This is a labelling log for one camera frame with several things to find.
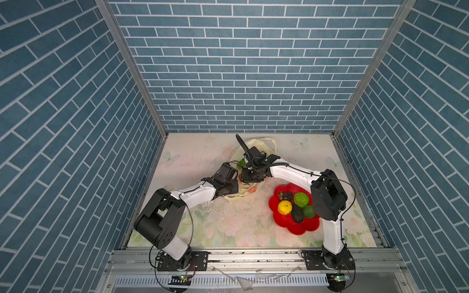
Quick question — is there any right circuit board with wires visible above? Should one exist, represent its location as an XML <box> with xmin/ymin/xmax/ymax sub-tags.
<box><xmin>326</xmin><ymin>273</ymin><xmax>350</xmax><ymax>293</ymax></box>

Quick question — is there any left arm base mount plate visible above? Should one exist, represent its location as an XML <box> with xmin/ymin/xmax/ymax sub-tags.
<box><xmin>156</xmin><ymin>251</ymin><xmax>209</xmax><ymax>272</ymax></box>

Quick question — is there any circuit board with wires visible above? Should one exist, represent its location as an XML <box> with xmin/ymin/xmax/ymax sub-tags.
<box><xmin>167</xmin><ymin>275</ymin><xmax>192</xmax><ymax>293</ymax></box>
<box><xmin>326</xmin><ymin>273</ymin><xmax>350</xmax><ymax>293</ymax></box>

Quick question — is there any left circuit board with wires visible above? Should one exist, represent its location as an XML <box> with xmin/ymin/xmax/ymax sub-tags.
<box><xmin>167</xmin><ymin>275</ymin><xmax>192</xmax><ymax>293</ymax></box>

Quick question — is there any crumpled clear plastic wrap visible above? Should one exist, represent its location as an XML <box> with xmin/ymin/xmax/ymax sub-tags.
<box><xmin>209</xmin><ymin>266</ymin><xmax>304</xmax><ymax>291</ymax></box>

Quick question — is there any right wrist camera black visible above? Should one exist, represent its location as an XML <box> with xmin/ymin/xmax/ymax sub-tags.
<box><xmin>246</xmin><ymin>146</ymin><xmax>266</xmax><ymax>164</ymax></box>

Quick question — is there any green lime toy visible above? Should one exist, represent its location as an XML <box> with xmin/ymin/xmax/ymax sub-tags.
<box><xmin>294</xmin><ymin>192</ymin><xmax>310</xmax><ymax>208</ymax></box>

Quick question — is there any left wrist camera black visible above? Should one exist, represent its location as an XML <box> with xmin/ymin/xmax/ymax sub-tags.
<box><xmin>214</xmin><ymin>162</ymin><xmax>238</xmax><ymax>182</ymax></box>

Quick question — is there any yellowish plastic fruit-print bag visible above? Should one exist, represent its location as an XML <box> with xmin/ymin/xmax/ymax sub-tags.
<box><xmin>226</xmin><ymin>134</ymin><xmax>280</xmax><ymax>200</ymax></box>

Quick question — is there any dark mangosteen toy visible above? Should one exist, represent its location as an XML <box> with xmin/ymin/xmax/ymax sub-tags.
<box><xmin>278</xmin><ymin>191</ymin><xmax>294</xmax><ymax>202</ymax></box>

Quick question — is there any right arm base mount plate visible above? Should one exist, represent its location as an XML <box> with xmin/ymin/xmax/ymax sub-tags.
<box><xmin>300</xmin><ymin>247</ymin><xmax>356</xmax><ymax>271</ymax></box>

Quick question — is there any red flower-shaped plastic plate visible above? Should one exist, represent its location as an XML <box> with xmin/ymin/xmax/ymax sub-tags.
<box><xmin>268</xmin><ymin>183</ymin><xmax>320</xmax><ymax>236</ymax></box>

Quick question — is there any aluminium front rail frame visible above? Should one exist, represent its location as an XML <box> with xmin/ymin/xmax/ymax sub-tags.
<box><xmin>97</xmin><ymin>248</ymin><xmax>418</xmax><ymax>293</ymax></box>

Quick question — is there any yellow lemon toy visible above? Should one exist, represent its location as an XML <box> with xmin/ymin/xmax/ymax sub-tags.
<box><xmin>277</xmin><ymin>200</ymin><xmax>293</xmax><ymax>215</ymax></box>

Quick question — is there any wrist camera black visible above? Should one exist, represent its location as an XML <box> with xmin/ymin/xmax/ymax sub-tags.
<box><xmin>214</xmin><ymin>162</ymin><xmax>238</xmax><ymax>182</ymax></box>
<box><xmin>246</xmin><ymin>146</ymin><xmax>266</xmax><ymax>164</ymax></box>

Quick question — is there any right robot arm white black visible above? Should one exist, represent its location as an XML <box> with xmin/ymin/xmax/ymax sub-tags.
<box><xmin>241</xmin><ymin>153</ymin><xmax>348</xmax><ymax>256</ymax></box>

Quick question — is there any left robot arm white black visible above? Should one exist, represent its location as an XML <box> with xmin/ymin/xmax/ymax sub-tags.
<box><xmin>134</xmin><ymin>177</ymin><xmax>238</xmax><ymax>261</ymax></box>

